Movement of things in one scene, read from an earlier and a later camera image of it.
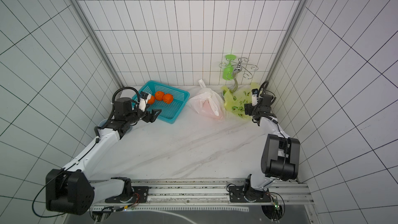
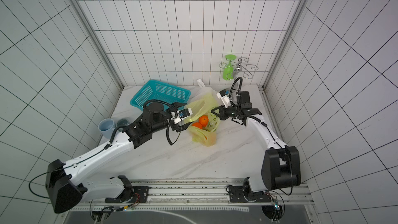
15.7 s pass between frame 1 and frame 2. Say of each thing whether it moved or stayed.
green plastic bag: moved
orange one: moved
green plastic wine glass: stayed
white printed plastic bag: stayed
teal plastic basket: stayed
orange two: moved
